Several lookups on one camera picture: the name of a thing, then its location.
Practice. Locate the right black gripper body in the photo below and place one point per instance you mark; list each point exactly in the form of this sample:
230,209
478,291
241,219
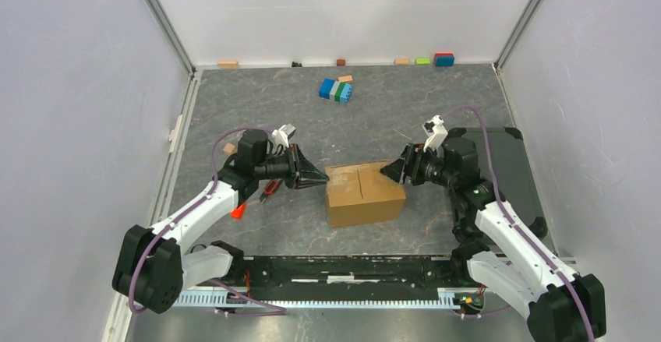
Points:
426,167

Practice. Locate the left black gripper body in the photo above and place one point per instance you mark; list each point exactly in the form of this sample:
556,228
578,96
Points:
285,167

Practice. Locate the brown cardboard express box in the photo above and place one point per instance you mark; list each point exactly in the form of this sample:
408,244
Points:
359,194

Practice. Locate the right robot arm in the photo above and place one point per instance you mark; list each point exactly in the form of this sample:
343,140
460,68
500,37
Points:
556,302

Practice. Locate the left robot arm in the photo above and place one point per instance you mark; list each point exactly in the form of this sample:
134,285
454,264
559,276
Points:
154,263

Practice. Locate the small tan cube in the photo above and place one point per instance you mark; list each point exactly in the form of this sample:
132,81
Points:
230,149

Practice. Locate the small red block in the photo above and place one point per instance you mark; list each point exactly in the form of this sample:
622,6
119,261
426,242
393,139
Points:
238,212

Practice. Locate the blue green block stack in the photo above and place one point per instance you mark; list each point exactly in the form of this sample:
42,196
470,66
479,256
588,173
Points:
335,91

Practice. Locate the tan wooden block on stack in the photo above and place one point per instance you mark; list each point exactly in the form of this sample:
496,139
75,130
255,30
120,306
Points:
346,79

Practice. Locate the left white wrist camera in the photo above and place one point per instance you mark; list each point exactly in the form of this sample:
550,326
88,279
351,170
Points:
281,137

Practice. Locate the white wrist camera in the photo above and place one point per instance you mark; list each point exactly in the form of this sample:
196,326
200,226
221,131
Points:
281,137
436,133

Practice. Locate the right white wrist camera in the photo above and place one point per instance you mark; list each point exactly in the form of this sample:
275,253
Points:
436,133

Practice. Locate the green block at wall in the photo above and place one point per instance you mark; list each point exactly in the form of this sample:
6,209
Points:
423,61

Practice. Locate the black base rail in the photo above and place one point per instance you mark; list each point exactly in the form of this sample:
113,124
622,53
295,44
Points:
346,278

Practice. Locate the red blue block at wall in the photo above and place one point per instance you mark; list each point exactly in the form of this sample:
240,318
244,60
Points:
443,59

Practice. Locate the tan block at wall left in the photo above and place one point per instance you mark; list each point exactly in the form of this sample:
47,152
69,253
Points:
228,64

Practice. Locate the white toothed cable duct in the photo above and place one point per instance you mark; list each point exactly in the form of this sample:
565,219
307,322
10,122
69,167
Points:
211,297

